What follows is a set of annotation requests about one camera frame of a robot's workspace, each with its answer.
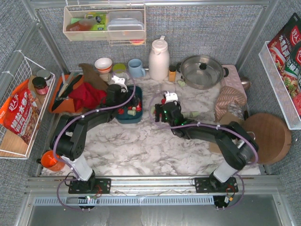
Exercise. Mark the steel ladle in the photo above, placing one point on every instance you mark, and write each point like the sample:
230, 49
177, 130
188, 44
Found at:
246, 83

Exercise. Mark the right white mesh basket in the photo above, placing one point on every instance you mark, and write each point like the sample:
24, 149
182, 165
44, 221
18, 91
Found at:
285, 102

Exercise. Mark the red seasoning packet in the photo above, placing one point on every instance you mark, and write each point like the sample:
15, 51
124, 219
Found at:
285, 49

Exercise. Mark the light blue mug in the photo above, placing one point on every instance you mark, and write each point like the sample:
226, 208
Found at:
136, 69

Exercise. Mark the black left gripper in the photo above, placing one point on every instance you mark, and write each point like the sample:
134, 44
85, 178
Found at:
132, 101

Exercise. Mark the orange cup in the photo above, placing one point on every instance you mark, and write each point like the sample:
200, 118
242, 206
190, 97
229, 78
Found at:
49, 162

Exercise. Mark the teal storage basket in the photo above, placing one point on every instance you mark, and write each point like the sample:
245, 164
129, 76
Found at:
122, 116

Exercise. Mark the orange tray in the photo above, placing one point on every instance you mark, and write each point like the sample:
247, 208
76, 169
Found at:
61, 104

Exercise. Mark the dark lid jar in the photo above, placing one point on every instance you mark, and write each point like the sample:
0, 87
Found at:
40, 85

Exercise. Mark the brown cardboard square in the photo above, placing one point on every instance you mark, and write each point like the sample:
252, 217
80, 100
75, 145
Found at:
229, 117
214, 148

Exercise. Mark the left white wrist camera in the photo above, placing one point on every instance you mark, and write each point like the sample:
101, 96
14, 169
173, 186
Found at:
120, 81

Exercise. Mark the red cloth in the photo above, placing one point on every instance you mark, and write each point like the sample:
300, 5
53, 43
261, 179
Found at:
86, 96

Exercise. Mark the green lid white cup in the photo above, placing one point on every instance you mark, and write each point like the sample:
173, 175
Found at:
119, 68

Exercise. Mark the brown cloth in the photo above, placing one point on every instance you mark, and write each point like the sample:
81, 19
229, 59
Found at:
93, 78

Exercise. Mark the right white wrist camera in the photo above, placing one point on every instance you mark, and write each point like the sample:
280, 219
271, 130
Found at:
170, 97

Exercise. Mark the round wooden cutting board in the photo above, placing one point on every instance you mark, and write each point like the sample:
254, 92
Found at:
272, 136

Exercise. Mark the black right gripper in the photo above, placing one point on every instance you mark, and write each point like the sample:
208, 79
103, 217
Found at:
160, 112

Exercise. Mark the striped pink cloth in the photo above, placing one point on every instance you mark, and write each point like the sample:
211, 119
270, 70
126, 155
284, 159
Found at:
228, 95

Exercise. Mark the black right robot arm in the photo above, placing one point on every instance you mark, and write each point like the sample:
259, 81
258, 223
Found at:
236, 145

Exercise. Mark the pink egg tray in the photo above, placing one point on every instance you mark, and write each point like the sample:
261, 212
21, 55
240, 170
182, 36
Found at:
233, 79

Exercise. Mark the white wall basket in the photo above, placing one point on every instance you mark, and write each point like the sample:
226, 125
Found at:
77, 28

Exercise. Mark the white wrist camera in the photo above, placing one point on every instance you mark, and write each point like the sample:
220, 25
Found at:
170, 97
120, 81

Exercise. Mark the orange spice bottle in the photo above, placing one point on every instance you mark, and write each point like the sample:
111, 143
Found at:
172, 73

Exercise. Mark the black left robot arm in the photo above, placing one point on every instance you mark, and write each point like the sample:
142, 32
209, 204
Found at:
69, 138

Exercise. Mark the aluminium front rail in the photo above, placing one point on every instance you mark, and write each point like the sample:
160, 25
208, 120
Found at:
159, 186

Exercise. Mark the green snack packet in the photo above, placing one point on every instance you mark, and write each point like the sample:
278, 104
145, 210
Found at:
102, 21

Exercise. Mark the left white wire basket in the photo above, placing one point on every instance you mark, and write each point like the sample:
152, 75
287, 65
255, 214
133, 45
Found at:
11, 145

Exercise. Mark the clear plastic food container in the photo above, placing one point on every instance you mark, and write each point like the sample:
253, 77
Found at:
125, 25

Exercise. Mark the black knife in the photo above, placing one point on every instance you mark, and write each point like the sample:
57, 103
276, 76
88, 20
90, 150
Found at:
69, 86

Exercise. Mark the white thermos jug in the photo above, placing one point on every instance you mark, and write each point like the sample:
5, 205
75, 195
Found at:
159, 59

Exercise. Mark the steel pot with lid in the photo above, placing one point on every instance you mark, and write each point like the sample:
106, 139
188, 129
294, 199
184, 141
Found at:
201, 72

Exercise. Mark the orange seasoning bag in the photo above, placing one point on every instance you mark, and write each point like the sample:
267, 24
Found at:
18, 114

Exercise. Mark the white orange striped bowl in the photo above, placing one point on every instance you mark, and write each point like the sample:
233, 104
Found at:
103, 65

